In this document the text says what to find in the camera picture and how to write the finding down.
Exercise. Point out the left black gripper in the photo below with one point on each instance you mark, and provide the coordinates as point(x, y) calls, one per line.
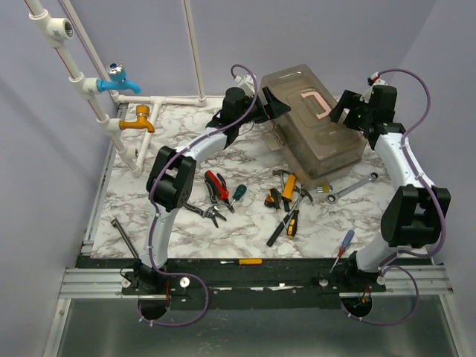
point(273, 108)

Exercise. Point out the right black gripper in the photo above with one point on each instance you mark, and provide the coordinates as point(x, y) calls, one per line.
point(350, 101)

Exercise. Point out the beige translucent tool box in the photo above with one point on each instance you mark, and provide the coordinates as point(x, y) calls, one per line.
point(317, 150)

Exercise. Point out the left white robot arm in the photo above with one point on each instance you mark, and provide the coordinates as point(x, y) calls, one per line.
point(171, 178)

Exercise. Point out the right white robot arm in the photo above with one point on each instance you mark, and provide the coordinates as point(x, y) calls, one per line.
point(416, 214)

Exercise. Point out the green stubby screwdriver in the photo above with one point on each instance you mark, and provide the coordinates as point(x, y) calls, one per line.
point(238, 193)

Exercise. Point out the orange hex key set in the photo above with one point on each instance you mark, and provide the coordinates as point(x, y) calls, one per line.
point(273, 199)

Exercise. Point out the red black pliers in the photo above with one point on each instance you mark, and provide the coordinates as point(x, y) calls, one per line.
point(219, 188)

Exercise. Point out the silver ratchet wrench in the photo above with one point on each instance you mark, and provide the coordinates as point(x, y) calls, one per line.
point(332, 198)

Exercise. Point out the yellow black screwdriver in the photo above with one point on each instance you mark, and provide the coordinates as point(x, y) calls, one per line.
point(293, 224)

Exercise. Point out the orange water tap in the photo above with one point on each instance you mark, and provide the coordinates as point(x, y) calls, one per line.
point(142, 120)

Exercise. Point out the blue red screwdriver right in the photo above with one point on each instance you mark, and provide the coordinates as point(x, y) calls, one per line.
point(343, 247)

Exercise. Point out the blue water tap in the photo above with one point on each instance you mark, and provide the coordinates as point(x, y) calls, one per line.
point(118, 80)

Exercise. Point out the metal socket wrench bar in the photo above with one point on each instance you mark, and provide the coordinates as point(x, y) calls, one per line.
point(116, 224)

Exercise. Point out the black handle long hammer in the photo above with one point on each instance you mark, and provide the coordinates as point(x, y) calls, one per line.
point(285, 221)

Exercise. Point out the grey wire stripper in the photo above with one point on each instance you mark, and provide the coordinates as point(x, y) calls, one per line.
point(211, 213)

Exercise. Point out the orange handle screwdriver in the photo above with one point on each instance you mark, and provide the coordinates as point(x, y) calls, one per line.
point(243, 262)

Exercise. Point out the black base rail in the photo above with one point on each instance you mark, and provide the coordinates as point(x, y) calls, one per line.
point(205, 284)

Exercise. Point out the white pvc pipe frame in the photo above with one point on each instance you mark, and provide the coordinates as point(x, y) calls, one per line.
point(131, 144)

